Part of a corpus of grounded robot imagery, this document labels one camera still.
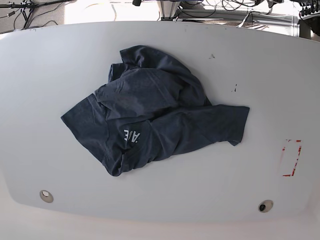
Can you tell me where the grey table leg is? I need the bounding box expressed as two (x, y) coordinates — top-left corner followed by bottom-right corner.
(298, 19), (312, 40)

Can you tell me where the right table grommet hole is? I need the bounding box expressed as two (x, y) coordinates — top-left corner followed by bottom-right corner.
(258, 199), (274, 213)

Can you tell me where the dark blue T-shirt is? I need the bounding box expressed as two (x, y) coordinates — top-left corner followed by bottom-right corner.
(61, 45), (250, 177)

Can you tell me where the left table grommet hole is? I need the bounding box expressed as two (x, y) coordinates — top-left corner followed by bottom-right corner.
(39, 190), (54, 204)

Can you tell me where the metal frame post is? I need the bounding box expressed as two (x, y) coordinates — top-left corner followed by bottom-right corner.
(157, 0), (181, 21)

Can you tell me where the black tripod stand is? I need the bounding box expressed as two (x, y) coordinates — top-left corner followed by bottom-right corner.
(0, 0), (70, 30)

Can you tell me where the red tape rectangle marking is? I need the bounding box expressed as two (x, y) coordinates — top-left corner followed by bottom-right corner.
(279, 139), (302, 177)

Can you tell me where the table grommet hole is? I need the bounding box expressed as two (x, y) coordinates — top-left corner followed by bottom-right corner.
(258, 199), (274, 213)
(39, 190), (54, 204)

